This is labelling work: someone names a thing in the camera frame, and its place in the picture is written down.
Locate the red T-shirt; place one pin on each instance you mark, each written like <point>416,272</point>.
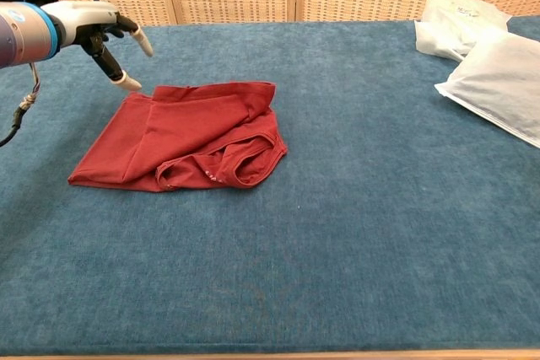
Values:
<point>177,141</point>

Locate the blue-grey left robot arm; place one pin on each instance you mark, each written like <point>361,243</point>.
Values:
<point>21,35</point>

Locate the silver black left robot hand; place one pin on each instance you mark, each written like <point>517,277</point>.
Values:
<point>80,18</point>

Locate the plain frosted plastic bag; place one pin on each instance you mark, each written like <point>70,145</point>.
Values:
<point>502,86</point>

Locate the blue table cover mat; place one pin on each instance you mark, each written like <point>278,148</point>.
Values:
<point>270,284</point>

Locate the frosted bag with printed label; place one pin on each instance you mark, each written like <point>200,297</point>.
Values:
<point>447,31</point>

